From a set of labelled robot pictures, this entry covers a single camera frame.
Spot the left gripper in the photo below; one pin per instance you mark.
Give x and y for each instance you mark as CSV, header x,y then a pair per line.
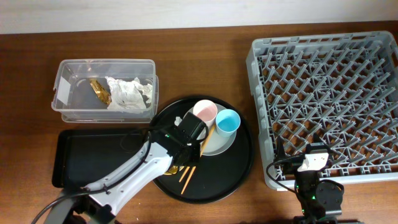
x,y
196,152

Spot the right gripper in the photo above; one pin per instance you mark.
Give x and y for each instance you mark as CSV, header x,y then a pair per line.
x,y
329,153

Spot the wooden chopstick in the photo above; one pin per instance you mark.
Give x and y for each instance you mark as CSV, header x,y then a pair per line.
x,y
184,173
192,169

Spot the yellow bowl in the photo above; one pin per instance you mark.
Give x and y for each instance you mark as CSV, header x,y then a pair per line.
x,y
174,170

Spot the pink cup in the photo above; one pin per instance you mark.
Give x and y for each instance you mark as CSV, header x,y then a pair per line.
x,y
206,110

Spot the blue cup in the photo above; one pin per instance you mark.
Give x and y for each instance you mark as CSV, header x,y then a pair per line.
x,y
227,122

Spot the white napkin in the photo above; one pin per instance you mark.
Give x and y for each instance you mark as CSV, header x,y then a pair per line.
x,y
130,95

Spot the gold snack wrapper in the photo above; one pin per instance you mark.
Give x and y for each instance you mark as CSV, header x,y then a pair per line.
x,y
102,94

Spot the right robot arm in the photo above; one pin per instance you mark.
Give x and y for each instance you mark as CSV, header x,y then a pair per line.
x,y
320,199

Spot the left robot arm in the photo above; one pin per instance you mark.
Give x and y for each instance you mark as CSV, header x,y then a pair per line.
x,y
103,199

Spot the grey dishwasher rack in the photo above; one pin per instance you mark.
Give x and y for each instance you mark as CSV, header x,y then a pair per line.
x,y
342,87

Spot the round black tray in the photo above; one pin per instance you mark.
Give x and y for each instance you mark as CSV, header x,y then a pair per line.
x,y
216,177

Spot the black rectangular tray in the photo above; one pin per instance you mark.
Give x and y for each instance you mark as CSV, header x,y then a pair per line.
x,y
84,156

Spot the clear plastic bin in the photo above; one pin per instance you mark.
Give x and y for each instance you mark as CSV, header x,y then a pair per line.
x,y
75,99

